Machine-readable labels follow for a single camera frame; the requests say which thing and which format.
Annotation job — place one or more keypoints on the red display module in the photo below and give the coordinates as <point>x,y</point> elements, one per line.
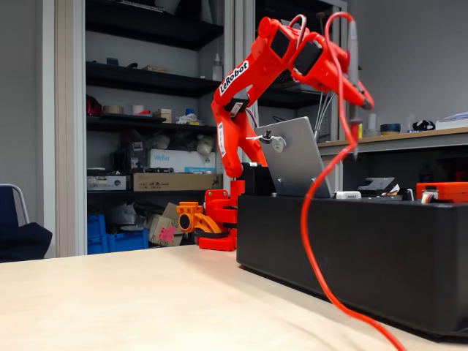
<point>449,190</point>

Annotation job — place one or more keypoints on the paper stack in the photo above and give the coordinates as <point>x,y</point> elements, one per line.
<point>455,117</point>

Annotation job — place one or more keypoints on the dark cloth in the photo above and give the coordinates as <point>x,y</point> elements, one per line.
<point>22,241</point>

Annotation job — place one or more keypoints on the blue chair metal frame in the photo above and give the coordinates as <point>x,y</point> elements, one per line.
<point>7,208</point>

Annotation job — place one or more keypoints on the white printed carton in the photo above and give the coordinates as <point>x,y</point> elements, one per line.
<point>106,183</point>

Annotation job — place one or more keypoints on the white crumpled cloth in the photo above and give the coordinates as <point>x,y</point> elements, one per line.
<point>188,118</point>

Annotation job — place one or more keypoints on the white tape roll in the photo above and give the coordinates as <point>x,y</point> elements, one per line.
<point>138,109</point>

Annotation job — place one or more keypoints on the white cup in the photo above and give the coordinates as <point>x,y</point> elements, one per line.
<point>372,126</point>

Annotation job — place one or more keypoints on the cardboard box pink sticker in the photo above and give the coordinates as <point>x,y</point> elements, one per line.
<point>157,226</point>

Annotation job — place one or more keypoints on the white slider knob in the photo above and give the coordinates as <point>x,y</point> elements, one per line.
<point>349,195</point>

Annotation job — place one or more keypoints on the black white headset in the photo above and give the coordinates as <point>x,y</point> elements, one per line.
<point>424,125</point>

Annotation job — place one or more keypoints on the blue tape roll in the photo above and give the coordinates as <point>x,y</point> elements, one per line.
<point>390,128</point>

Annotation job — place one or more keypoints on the brown tape roll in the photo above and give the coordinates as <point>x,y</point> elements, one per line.
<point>113,109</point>

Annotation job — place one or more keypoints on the thin rod round tip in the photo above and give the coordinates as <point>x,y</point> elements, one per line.
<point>321,14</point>

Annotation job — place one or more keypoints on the red robot arm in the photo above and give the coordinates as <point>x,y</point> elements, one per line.
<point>256,69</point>

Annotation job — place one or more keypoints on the small wooden box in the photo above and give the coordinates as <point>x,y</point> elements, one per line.
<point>162,115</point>

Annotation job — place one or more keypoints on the grey test probe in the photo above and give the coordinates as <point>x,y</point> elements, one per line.
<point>353,55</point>

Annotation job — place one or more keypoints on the white Weller box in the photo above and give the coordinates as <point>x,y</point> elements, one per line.
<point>175,161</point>

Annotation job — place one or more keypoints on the flat cardboard piece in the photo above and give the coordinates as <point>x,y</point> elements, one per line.
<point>155,68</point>

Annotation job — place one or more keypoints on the small plain cardboard box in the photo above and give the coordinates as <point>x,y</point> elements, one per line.
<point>170,211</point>

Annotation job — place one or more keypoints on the white plastic bottle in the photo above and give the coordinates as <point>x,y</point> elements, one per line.
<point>217,71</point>

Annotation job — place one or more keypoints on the grey hinged door panel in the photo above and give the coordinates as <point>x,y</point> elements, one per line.
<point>296,164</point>

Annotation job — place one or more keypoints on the wooden side desk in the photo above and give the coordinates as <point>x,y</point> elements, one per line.
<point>402,140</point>

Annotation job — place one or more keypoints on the blue plastic crate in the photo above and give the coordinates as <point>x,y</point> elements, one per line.
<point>124,241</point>
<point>96,225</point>

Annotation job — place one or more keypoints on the small black box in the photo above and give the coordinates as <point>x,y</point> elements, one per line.
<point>112,61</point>

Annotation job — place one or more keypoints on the long brown cardboard box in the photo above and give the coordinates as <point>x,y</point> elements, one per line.
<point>175,181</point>

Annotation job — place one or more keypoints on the grey metal storage shelving unit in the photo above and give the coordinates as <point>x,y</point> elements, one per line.
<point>69,146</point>

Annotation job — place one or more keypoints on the black task board box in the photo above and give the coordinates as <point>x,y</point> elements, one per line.
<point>365,256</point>

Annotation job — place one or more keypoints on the red shelf object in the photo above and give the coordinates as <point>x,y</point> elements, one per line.
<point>93,108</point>

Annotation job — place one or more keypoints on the black knob with zip tie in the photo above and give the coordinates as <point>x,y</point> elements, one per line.
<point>268,136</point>

